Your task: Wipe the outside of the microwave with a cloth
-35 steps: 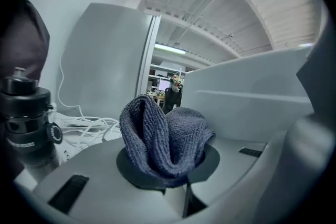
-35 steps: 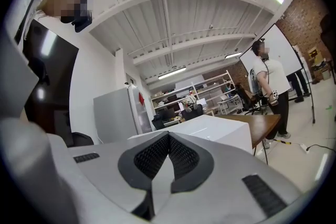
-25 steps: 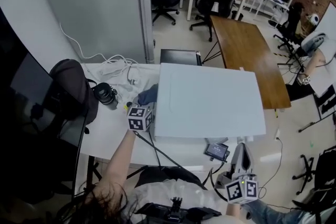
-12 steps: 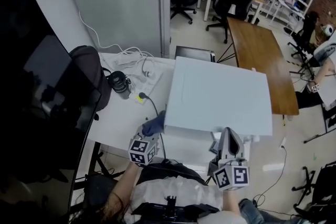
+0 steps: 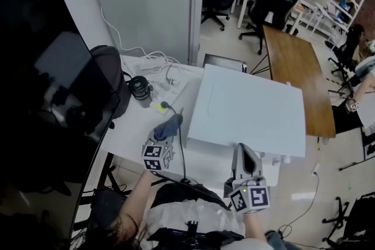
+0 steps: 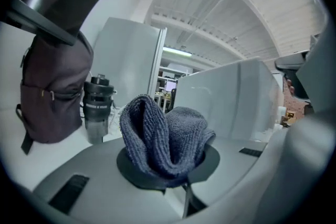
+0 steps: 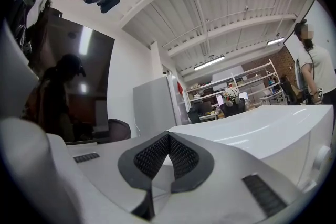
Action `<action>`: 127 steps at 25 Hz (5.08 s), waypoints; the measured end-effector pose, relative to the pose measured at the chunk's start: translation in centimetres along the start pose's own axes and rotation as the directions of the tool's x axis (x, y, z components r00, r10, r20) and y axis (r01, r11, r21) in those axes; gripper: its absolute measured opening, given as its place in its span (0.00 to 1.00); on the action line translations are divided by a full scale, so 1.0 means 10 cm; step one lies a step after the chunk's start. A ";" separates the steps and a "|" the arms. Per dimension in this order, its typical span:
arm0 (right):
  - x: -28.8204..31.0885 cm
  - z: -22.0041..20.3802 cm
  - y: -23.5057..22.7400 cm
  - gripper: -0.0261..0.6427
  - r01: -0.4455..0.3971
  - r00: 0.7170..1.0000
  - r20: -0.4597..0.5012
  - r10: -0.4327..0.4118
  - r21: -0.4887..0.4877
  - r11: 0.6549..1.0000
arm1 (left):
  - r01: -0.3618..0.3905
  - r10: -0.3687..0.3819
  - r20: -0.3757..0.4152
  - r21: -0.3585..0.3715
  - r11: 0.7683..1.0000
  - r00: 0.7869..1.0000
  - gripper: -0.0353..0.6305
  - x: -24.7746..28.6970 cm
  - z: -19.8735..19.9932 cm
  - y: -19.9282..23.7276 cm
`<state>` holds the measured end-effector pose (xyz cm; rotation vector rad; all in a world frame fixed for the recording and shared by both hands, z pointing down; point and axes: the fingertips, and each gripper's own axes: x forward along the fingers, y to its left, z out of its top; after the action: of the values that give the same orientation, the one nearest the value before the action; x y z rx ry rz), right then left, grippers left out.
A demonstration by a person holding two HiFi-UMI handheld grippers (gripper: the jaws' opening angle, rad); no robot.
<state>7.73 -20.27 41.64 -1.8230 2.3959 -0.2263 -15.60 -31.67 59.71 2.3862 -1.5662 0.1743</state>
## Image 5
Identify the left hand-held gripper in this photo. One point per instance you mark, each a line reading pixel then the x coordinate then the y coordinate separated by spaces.
pixel 155 155

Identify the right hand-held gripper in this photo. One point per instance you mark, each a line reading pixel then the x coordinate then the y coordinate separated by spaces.
pixel 252 199

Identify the dark blue cloth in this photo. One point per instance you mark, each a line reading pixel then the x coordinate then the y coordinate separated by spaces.
pixel 167 128

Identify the white microwave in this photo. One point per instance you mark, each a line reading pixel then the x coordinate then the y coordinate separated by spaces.
pixel 249 108

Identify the person's left forearm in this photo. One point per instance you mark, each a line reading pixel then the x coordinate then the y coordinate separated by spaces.
pixel 137 199

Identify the person's right forearm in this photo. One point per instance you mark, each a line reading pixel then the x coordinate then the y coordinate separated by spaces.
pixel 255 231

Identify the small yellow tag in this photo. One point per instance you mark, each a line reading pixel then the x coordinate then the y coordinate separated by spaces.
pixel 160 108

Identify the person's left leg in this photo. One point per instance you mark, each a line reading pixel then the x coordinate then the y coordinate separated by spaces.
pixel 187 193

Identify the person's leg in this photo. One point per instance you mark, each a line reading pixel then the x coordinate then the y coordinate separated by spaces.
pixel 187 193
pixel 276 241

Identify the black padded chair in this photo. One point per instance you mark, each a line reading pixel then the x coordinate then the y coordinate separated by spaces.
pixel 108 202

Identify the person's white shirt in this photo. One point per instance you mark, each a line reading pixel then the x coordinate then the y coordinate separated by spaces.
pixel 193 210

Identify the white floor power strip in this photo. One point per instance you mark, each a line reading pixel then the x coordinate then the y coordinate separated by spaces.
pixel 316 169

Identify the person's right leg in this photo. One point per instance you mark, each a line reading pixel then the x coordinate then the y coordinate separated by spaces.
pixel 276 241

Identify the black backpack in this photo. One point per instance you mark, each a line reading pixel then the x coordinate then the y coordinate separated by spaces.
pixel 111 82

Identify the brown wooden table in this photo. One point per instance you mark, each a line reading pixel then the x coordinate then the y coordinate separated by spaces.
pixel 299 79

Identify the black floor stand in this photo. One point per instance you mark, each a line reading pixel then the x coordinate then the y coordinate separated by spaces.
pixel 357 162

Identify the large black curved monitor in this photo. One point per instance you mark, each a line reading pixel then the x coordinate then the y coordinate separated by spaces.
pixel 38 96

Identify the grey metal cabinet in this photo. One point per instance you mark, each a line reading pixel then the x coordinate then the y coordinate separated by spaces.
pixel 146 3

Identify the black high-back office chair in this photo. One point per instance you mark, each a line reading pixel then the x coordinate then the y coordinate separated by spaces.
pixel 269 11

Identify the black camera lens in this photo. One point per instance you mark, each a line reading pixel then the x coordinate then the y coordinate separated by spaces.
pixel 140 89

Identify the black chest mount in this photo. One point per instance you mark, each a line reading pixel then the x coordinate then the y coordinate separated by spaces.
pixel 193 238

